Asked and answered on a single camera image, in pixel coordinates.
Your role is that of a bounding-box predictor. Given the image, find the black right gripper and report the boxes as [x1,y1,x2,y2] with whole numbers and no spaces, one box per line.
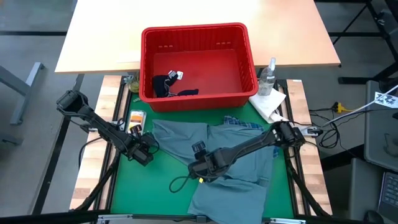
[192,140,237,182]

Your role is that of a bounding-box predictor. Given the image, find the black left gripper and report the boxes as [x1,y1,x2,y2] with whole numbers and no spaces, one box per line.
[127,124,155,167]

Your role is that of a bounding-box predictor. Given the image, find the grey-blue garment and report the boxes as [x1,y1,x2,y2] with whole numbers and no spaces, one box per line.
[151,119,276,224]

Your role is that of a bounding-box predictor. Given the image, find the blue plaid shirt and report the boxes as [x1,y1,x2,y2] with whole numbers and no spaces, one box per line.
[223,115,280,159]

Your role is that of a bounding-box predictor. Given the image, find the dark navy garment white tags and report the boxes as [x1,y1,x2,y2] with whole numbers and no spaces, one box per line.
[152,70,200,99]

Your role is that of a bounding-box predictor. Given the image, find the red plastic laundry bin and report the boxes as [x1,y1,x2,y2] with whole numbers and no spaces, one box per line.
[139,21,259,113]

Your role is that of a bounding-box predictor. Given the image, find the orange-labelled clear plastic package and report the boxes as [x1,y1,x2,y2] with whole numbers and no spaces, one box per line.
[127,109,147,133]

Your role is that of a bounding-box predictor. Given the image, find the green table mat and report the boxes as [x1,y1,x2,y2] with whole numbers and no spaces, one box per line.
[111,93,295,218]

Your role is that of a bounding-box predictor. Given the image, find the small potted plant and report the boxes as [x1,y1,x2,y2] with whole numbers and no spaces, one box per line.
[123,74,141,94]

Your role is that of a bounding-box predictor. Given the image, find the white tote bag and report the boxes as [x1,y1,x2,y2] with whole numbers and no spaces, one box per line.
[248,88,290,124]

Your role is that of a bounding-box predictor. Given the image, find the clear plastic spray bottle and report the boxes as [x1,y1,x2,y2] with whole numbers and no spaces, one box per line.
[257,57,277,96]

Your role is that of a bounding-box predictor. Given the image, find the light wooden table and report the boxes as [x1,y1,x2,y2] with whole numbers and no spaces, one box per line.
[55,0,341,75]

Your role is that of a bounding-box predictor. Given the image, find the yellow power plug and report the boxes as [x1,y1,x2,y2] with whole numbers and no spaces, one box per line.
[334,101,354,113]

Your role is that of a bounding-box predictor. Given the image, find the grey metal table leg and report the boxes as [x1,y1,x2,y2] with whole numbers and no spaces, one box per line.
[0,62,46,126]

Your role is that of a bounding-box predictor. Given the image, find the black metal desk base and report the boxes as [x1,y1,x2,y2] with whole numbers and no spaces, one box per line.
[329,0,398,85]

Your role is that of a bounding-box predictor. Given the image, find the grey plastic case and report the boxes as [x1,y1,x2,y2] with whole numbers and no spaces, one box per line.
[363,80,398,172]

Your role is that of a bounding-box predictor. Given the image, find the black computer mouse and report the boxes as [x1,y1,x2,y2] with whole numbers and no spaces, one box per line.
[363,210,385,224]

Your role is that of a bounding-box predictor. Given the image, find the black keyboard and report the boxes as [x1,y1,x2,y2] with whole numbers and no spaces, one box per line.
[377,171,398,215]

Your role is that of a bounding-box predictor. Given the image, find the black-and-white printed marker tag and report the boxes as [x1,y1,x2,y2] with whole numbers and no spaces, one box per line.
[374,91,398,109]

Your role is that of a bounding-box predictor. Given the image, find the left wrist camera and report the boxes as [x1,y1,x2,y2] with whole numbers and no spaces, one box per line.
[141,133,160,149]

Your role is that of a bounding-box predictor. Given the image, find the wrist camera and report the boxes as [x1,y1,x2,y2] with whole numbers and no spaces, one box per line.
[141,133,160,149]
[188,161,206,180]

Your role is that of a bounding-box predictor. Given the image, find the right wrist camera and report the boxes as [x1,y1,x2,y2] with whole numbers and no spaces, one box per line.
[188,161,206,180]

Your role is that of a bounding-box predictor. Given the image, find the black cable sleeve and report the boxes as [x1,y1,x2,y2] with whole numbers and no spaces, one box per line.
[285,158,330,217]
[74,152,122,212]

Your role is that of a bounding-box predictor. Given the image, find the black aluminium table frame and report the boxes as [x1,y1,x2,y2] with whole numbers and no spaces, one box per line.
[93,74,313,218]

